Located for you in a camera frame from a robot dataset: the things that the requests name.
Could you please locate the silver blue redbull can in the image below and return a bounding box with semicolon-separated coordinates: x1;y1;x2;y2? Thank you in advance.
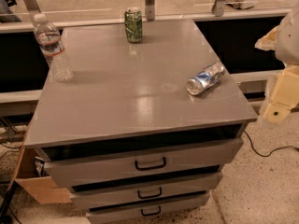
186;63;226;96

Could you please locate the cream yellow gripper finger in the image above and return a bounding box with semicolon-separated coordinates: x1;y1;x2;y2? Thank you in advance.
263;65;299;124

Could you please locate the clear plastic water bottle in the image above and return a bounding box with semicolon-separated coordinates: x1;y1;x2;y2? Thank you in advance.
34;13;74;82

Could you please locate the grey drawer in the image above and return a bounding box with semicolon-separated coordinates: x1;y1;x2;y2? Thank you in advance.
45;138;243;188
86;192;209;224
70;166;222;211

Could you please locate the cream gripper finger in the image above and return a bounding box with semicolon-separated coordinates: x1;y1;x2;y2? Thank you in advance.
254;27;278;51

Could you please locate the black floor cable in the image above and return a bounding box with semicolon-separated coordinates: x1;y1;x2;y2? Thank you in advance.
243;130;299;158

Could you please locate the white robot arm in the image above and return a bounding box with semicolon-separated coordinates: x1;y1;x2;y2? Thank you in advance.
254;3;299;124

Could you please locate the green soda can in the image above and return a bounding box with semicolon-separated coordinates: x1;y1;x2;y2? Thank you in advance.
124;7;143;43

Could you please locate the brown cardboard box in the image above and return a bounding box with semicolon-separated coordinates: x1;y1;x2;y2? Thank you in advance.
9;147;71;204

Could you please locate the person in background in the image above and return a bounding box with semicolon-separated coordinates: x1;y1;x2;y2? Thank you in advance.
0;0;21;23

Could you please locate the bottom grey drawer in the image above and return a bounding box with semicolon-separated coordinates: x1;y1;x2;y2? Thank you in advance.
86;192;209;224

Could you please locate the top grey drawer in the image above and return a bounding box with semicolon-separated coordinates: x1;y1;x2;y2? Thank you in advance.
45;138;243;188

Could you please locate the grey drawer cabinet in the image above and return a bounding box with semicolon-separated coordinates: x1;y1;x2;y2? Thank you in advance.
23;18;259;224

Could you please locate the middle grey drawer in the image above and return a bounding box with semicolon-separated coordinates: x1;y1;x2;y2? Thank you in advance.
70;166;222;211

